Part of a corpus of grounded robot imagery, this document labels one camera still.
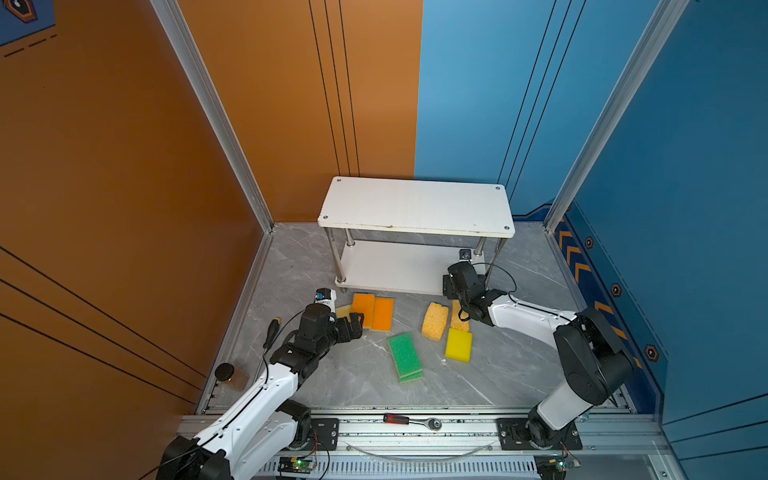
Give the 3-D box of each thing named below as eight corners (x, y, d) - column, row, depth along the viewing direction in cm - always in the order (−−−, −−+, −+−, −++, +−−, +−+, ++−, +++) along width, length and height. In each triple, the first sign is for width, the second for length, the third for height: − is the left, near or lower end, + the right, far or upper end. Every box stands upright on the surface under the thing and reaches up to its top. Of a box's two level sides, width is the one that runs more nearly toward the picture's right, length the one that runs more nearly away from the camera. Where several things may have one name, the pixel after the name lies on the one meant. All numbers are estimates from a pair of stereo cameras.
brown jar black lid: (230, 391, 83) (212, 379, 75) (235, 376, 86) (218, 363, 77) (247, 391, 83) (231, 379, 75) (252, 376, 86) (237, 363, 77)
